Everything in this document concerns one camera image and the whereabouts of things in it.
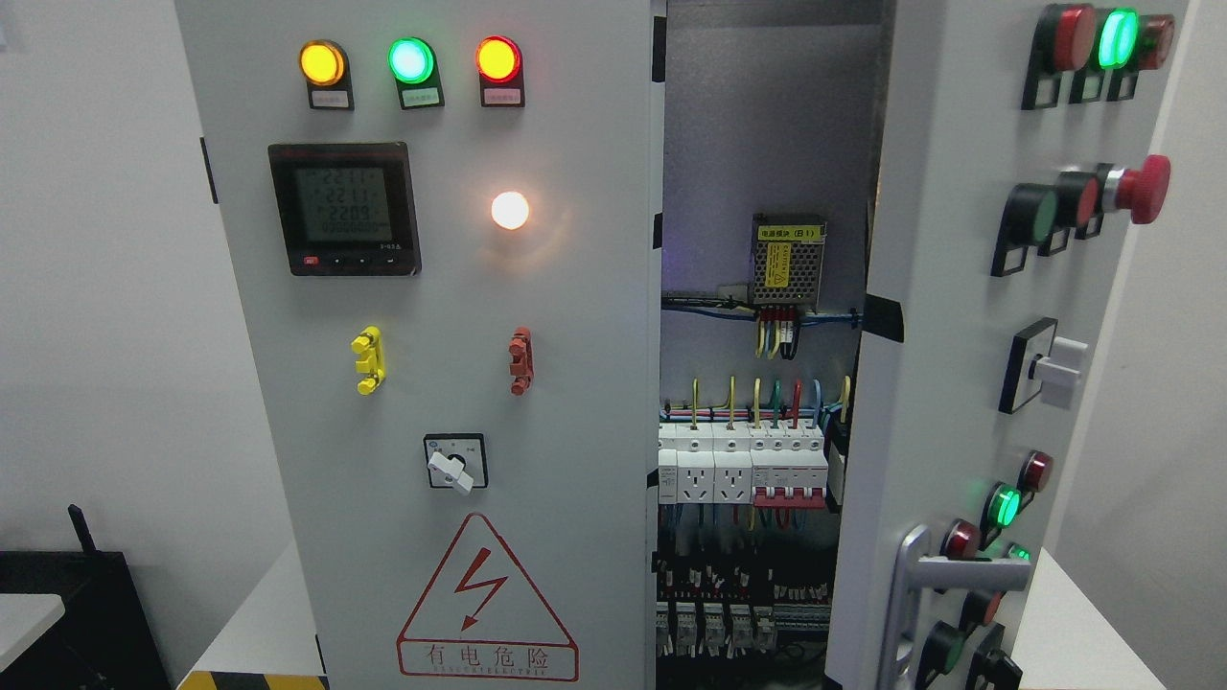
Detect black box with antenna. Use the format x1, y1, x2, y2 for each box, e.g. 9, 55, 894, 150
1, 505, 172, 689

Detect red indicator light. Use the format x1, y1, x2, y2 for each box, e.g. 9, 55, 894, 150
475, 34, 525, 108

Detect red emergency stop button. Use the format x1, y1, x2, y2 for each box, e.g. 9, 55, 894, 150
1096, 153, 1171, 223

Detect white rotary selector switch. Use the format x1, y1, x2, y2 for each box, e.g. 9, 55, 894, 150
425, 432, 488, 496

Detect white socket module row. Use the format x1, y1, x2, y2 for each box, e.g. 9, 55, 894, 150
656, 421, 753, 505

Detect white right door selector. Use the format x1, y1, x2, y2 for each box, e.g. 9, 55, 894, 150
998, 317, 1090, 414

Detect black digital power meter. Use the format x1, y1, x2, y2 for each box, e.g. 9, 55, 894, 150
267, 141, 422, 277

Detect green indicator light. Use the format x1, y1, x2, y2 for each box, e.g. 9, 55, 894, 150
387, 36, 445, 110

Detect silver door handle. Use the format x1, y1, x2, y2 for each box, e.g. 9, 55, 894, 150
876, 525, 1033, 689

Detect red handle circuit breaker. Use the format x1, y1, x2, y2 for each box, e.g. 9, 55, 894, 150
751, 425, 829, 510

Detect red electric hazard sticker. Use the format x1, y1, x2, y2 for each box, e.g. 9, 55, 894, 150
396, 514, 580, 681

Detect metal mesh power supply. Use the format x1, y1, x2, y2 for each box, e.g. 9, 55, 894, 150
748, 212, 827, 309

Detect yellow indicator light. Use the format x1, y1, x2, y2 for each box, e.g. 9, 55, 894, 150
298, 39, 355, 110

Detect red terminal post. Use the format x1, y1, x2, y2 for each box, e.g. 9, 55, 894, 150
508, 327, 534, 397

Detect relay terminal row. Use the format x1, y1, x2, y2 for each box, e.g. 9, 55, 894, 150
650, 555, 833, 659

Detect white glowing lamp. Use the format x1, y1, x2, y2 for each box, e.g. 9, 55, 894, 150
490, 192, 531, 230

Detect grey cabinet door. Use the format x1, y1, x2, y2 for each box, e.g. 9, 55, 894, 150
175, 1, 667, 689
825, 1, 1190, 689

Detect yellow terminal post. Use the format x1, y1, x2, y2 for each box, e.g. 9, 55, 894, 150
350, 327, 387, 397

